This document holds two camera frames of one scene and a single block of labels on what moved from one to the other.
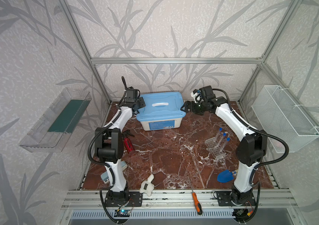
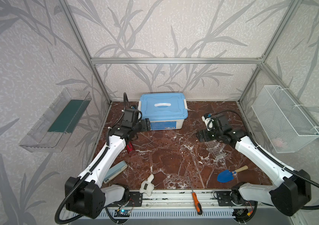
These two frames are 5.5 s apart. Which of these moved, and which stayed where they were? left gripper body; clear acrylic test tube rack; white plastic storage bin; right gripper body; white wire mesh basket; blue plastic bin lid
Moved: left gripper body; right gripper body
Stayed: white plastic storage bin; clear acrylic test tube rack; blue plastic bin lid; white wire mesh basket
